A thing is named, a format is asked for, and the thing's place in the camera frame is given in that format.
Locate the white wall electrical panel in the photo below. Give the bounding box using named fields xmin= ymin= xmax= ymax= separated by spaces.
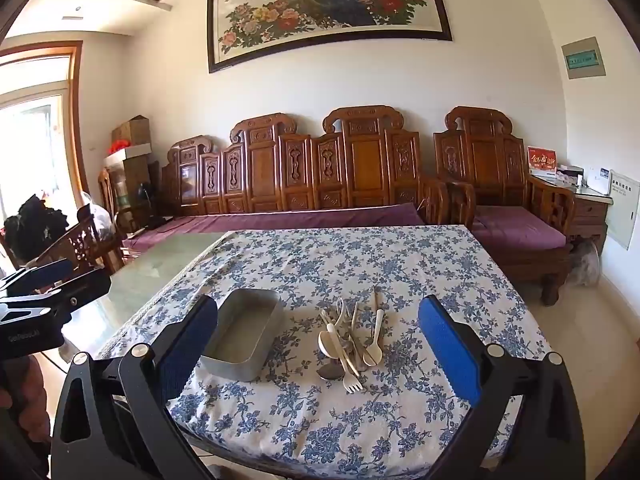
xmin=606 ymin=170 xmax=639 ymax=250

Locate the wooden side table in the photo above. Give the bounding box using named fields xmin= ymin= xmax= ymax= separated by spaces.
xmin=527 ymin=176 xmax=613 ymax=255

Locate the cream chopstick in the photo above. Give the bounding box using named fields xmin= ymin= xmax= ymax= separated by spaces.
xmin=348 ymin=301 xmax=362 ymax=372

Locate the person's left hand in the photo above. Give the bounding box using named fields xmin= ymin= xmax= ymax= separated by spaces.
xmin=17 ymin=356 xmax=51 ymax=443

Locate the large cream ladle spoon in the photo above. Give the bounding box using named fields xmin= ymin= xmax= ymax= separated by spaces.
xmin=318 ymin=310 xmax=346 ymax=360

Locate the black bag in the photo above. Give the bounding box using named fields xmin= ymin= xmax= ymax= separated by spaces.
xmin=3 ymin=195 xmax=68 ymax=264

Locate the wooden cabinet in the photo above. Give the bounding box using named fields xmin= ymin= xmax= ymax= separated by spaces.
xmin=104 ymin=150 xmax=153 ymax=234

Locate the cream plastic spoon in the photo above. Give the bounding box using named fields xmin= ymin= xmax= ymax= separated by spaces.
xmin=363 ymin=309 xmax=384 ymax=367

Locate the carved wooden armchair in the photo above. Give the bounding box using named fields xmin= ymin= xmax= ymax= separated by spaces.
xmin=433 ymin=106 xmax=572 ymax=306

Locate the grey green wall box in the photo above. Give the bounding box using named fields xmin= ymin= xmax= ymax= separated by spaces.
xmin=561 ymin=37 xmax=606 ymax=79

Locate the purple armchair cushion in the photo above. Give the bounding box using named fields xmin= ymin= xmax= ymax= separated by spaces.
xmin=472 ymin=206 xmax=566 ymax=252

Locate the cream handled small fork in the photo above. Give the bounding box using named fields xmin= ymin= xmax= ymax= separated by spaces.
xmin=339 ymin=356 xmax=363 ymax=393

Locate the white router box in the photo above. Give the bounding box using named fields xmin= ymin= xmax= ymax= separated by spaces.
xmin=585 ymin=167 xmax=611 ymax=195

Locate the long carved wooden sofa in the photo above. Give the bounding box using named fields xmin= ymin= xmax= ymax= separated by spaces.
xmin=160 ymin=105 xmax=449 ymax=224

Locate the cardboard box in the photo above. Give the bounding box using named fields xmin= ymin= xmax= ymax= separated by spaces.
xmin=111 ymin=115 xmax=151 ymax=145

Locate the grey metal tray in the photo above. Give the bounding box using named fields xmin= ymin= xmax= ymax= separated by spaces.
xmin=201 ymin=288 xmax=284 ymax=382

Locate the red card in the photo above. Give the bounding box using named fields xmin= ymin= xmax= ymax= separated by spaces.
xmin=526 ymin=146 xmax=558 ymax=174

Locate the blue floral tablecloth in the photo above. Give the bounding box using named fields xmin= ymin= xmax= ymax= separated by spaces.
xmin=100 ymin=226 xmax=550 ymax=479

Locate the smiley steel spork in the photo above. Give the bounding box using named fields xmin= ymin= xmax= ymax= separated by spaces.
xmin=334 ymin=299 xmax=367 ymax=372

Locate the purple sofa cushion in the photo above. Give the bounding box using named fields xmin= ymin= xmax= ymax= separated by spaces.
xmin=124 ymin=204 xmax=425 ymax=255

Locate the white plastic bag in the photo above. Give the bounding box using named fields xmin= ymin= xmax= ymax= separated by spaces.
xmin=567 ymin=240 xmax=601 ymax=286

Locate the wooden dining chair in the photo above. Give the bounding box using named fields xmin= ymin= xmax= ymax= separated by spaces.
xmin=26 ymin=205 xmax=125 ymax=274

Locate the framed peacock flower painting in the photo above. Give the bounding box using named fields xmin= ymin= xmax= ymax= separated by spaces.
xmin=207 ymin=0 xmax=452 ymax=73

